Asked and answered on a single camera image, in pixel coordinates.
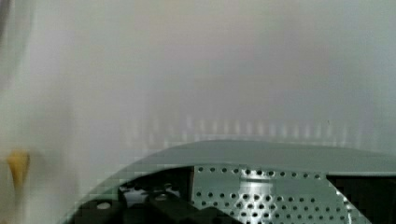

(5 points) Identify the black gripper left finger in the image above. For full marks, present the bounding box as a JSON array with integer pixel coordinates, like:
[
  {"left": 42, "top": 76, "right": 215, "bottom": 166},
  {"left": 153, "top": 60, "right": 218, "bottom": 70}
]
[{"left": 118, "top": 166, "right": 195, "bottom": 224}]

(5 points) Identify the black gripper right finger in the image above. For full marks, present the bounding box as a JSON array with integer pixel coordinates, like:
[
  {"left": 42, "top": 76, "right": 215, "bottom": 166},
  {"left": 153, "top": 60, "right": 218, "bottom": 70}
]
[{"left": 326, "top": 175, "right": 396, "bottom": 224}]

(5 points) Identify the green plastic strainer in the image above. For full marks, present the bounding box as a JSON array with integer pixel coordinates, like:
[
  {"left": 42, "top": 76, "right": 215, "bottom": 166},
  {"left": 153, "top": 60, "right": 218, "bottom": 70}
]
[{"left": 59, "top": 140, "right": 395, "bottom": 224}]

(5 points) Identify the yellow toy banana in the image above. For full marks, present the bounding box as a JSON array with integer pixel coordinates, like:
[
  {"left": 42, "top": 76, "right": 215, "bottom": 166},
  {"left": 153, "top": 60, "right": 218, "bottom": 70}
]
[{"left": 7, "top": 149, "right": 30, "bottom": 189}]

